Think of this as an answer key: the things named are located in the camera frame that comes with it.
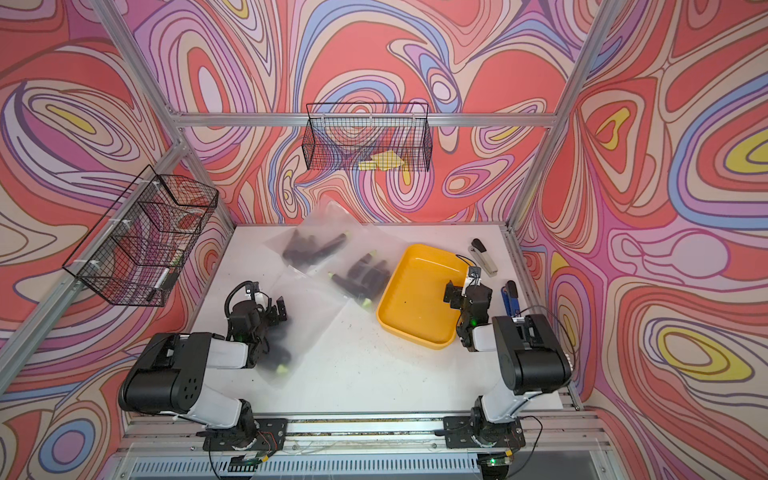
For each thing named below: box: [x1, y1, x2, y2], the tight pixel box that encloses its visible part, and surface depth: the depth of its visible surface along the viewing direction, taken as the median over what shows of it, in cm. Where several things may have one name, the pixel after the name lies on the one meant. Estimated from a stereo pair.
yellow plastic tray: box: [376, 244, 468, 350], surface depth 97 cm
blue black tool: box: [501, 280, 520, 317], surface depth 97 cm
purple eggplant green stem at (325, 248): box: [312, 230, 350, 258], surface depth 113 cm
